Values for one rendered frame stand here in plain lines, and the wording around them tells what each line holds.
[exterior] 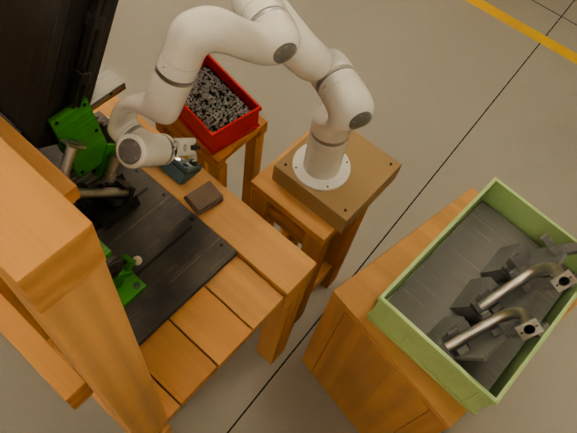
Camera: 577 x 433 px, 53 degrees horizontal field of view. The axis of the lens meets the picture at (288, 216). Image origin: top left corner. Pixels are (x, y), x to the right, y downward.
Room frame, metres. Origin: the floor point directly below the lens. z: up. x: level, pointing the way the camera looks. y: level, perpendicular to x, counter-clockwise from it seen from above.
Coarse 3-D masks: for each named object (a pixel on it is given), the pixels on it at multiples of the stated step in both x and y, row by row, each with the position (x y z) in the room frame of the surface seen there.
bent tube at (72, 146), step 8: (72, 144) 0.79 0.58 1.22; (80, 144) 0.81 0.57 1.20; (64, 152) 0.78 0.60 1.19; (72, 152) 0.78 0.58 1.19; (64, 160) 0.76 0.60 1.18; (72, 160) 0.77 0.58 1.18; (64, 168) 0.75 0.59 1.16; (80, 192) 0.74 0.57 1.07; (88, 192) 0.75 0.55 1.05; (96, 192) 0.77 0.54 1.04; (104, 192) 0.78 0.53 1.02; (112, 192) 0.80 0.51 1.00; (120, 192) 0.81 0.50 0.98; (128, 192) 0.83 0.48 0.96
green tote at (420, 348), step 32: (480, 192) 1.11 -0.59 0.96; (512, 192) 1.14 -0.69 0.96; (448, 224) 0.97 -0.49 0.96; (544, 224) 1.06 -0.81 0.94; (576, 256) 0.99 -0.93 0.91; (576, 288) 0.86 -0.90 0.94; (384, 320) 0.65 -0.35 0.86; (544, 320) 0.77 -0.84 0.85; (416, 352) 0.58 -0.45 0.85; (448, 384) 0.51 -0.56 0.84; (480, 384) 0.49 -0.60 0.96; (512, 384) 0.51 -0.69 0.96
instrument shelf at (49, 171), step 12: (0, 120) 0.60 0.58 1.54; (0, 132) 0.57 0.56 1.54; (12, 132) 0.58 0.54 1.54; (12, 144) 0.55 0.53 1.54; (24, 144) 0.56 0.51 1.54; (24, 156) 0.53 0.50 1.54; (36, 156) 0.54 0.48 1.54; (36, 168) 0.52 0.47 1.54; (48, 168) 0.52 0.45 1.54; (48, 180) 0.50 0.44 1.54; (60, 180) 0.50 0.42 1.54; (72, 192) 0.49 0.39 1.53
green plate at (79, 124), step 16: (64, 112) 0.84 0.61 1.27; (80, 112) 0.87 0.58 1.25; (64, 128) 0.82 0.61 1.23; (80, 128) 0.85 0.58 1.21; (96, 128) 0.88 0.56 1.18; (64, 144) 0.80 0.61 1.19; (96, 144) 0.86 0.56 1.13; (80, 160) 0.81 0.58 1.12; (96, 160) 0.84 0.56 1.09; (80, 176) 0.78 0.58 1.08
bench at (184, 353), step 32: (224, 288) 0.63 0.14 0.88; (256, 288) 0.65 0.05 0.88; (192, 320) 0.52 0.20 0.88; (224, 320) 0.54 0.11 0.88; (256, 320) 0.56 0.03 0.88; (288, 320) 0.72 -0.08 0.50; (160, 352) 0.41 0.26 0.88; (192, 352) 0.43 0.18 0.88; (224, 352) 0.45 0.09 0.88; (160, 384) 0.33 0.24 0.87; (192, 384) 0.34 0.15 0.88
